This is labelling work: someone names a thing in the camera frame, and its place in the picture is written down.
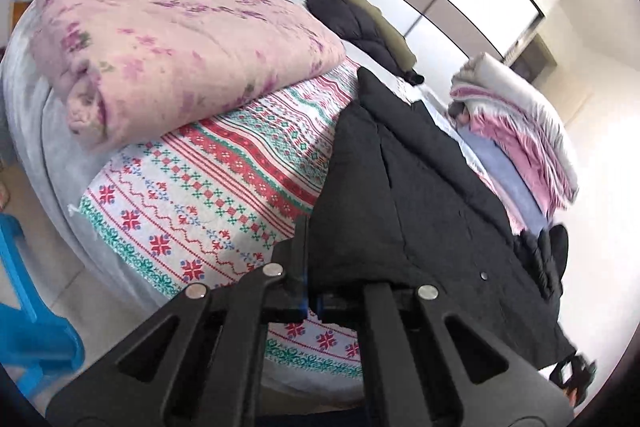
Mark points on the pink folded blanket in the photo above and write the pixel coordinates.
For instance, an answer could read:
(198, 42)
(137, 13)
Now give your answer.
(515, 152)

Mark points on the black fleece garment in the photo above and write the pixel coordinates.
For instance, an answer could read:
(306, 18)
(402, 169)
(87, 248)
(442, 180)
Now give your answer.
(552, 252)

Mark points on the black padded coat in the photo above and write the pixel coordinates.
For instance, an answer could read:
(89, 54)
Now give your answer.
(425, 202)

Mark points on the dark jacket with olive lining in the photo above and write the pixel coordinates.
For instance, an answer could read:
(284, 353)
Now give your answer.
(365, 27)

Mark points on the blue plastic stool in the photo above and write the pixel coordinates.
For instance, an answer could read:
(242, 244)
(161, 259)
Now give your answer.
(30, 322)

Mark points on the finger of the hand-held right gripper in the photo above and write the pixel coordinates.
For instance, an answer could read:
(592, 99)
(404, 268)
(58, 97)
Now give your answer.
(575, 374)

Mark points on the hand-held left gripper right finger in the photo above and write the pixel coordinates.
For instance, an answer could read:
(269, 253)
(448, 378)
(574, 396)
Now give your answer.
(395, 332)

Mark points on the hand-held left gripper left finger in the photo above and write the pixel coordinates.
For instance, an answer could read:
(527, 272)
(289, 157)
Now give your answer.
(235, 307)

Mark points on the pink floral quilt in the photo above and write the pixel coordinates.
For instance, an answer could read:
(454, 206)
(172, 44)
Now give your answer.
(165, 52)

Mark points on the red green patterned blanket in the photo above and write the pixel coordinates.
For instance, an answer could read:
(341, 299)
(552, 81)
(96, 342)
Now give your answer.
(210, 187)

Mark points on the lavender folded blanket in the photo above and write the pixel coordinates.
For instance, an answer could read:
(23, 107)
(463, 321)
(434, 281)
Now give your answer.
(505, 182)

